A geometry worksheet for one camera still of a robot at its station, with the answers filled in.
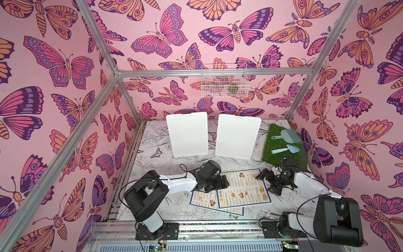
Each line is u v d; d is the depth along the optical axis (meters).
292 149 1.00
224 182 0.78
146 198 0.45
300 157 0.98
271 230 0.73
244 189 0.87
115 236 0.74
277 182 0.74
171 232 0.74
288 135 1.07
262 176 0.79
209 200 0.83
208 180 0.68
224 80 0.95
